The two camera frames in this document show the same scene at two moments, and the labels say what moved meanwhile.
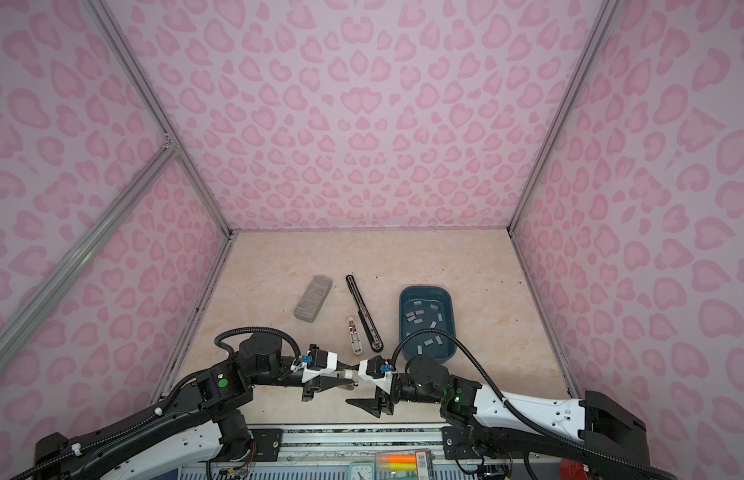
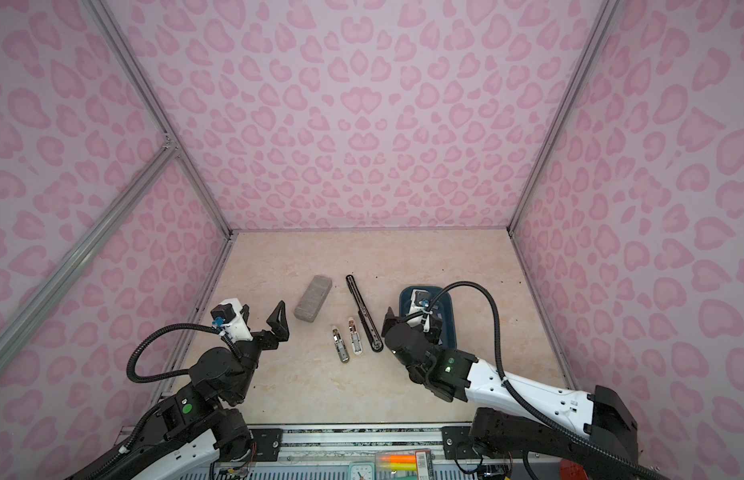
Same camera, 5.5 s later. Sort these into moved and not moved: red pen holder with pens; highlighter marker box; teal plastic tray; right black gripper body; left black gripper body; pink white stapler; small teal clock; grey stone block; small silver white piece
Moved: right black gripper body; small silver white piece; left black gripper body
Not moved: pink white stapler; red pen holder with pens; grey stone block; teal plastic tray; highlighter marker box; small teal clock
